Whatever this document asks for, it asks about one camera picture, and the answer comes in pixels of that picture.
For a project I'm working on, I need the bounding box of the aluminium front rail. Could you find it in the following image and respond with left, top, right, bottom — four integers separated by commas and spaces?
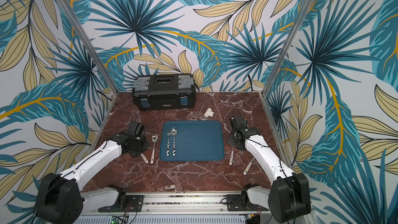
46, 191, 318, 224

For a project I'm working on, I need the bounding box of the colourful white handle spoon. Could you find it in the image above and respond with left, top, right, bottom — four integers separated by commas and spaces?
150, 133, 159, 164

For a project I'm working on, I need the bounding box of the cow pattern handle fork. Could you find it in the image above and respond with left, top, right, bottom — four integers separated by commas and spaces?
166, 129, 172, 156

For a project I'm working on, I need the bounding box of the black plastic toolbox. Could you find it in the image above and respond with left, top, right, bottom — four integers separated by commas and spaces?
132, 74, 196, 111

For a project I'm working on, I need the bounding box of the white handle fork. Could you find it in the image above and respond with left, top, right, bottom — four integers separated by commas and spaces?
243, 157, 255, 175
141, 153, 149, 163

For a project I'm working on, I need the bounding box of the white PVC tee fitting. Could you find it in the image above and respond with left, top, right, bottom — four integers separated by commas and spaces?
204, 108, 215, 118

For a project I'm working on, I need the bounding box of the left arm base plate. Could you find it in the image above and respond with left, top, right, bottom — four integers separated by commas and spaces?
98, 195, 144, 213

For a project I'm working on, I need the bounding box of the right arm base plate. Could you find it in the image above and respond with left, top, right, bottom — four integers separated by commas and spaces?
220, 194, 268, 212

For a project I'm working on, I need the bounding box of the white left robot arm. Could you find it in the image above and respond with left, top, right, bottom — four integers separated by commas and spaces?
33, 121, 149, 224

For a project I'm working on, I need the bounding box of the cow pattern handle spoon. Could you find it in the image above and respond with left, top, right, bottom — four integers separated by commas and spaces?
171, 127, 177, 156

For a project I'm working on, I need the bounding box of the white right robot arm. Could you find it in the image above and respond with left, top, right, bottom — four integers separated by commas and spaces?
228, 114, 312, 223

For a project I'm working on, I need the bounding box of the teal plastic tray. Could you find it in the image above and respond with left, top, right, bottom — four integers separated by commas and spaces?
159, 120, 224, 162

